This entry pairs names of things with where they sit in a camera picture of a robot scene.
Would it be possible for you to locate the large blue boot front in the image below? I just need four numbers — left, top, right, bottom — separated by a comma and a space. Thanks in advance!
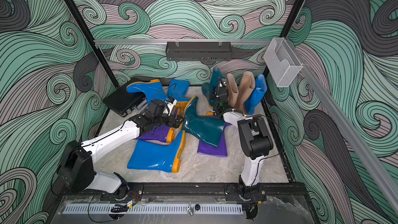
127, 131, 186, 173

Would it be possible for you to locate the teal boot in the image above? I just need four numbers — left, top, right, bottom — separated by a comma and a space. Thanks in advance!
180, 96, 225, 148
202, 67, 226, 107

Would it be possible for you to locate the black case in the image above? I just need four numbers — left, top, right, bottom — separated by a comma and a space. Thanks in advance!
103, 78, 146, 117

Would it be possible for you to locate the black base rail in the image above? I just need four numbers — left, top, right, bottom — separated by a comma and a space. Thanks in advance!
57, 183, 309, 202

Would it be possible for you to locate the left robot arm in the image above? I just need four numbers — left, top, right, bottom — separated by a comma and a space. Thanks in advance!
57, 96, 182, 199

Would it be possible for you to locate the teal boot back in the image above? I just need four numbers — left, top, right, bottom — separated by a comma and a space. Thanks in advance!
202, 67, 226, 107

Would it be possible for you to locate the beige boot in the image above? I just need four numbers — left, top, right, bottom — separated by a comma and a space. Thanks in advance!
227, 73, 239, 108
235, 71, 256, 112

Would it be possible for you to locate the small blue boot orange sole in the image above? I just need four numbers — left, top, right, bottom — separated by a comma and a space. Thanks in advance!
167, 79, 190, 110

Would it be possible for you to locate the white slotted cable duct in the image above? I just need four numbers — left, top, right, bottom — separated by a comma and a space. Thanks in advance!
62, 203, 243, 215

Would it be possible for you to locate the aluminium rail right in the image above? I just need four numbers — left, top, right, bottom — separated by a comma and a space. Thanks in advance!
286, 39, 398, 213

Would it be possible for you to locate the aluminium rail back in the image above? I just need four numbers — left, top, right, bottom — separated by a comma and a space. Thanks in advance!
94, 38, 272, 46

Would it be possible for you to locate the aluminium rail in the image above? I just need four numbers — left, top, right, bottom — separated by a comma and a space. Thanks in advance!
286, 39, 398, 213
94, 38, 272, 46

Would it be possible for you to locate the purple boot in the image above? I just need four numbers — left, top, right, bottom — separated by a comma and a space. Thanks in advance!
138, 125, 176, 143
197, 116, 230, 157

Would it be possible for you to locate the clear mesh wall bin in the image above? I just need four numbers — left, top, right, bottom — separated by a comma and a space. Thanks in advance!
263, 37, 303, 88

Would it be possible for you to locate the black wall shelf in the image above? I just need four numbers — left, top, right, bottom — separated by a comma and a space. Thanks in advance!
165, 40, 232, 62

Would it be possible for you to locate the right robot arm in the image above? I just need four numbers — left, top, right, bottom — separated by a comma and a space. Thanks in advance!
210, 77, 274, 199

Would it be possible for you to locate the beige boot back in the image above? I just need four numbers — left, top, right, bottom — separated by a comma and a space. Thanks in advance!
227, 73, 239, 108

